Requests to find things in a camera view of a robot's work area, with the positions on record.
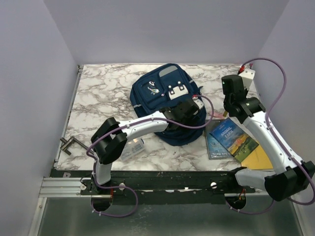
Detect navy blue student backpack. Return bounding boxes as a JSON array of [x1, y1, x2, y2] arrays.
[[129, 63, 206, 146]]

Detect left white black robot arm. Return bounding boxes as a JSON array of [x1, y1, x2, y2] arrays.
[[87, 97, 206, 194]]

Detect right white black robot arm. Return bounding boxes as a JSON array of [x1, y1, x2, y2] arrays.
[[221, 75, 315, 202]]

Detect pink eraser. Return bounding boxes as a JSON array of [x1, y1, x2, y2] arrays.
[[213, 112, 224, 119]]

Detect Animal Farm blue book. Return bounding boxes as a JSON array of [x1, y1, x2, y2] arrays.
[[210, 118, 259, 163]]

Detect dark blue hardcover book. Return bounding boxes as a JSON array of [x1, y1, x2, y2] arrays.
[[205, 119, 233, 160]]

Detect yellow notebook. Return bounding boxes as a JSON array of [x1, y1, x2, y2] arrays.
[[241, 146, 273, 170]]

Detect clear plastic parts box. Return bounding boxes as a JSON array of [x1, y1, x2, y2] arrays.
[[120, 138, 145, 161]]

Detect metal table clamp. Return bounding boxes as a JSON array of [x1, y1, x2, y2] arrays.
[[60, 137, 89, 155]]

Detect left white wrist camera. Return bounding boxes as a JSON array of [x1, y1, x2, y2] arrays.
[[192, 95, 204, 110]]

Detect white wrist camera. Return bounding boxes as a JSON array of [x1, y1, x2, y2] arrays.
[[238, 66, 255, 90], [192, 95, 204, 110]]

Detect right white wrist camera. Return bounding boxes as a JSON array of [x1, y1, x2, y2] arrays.
[[238, 66, 255, 90]]

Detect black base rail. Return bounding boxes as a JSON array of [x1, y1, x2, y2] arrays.
[[50, 170, 273, 210]]

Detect aluminium extrusion frame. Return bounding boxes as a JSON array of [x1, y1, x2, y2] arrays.
[[39, 177, 81, 198]]

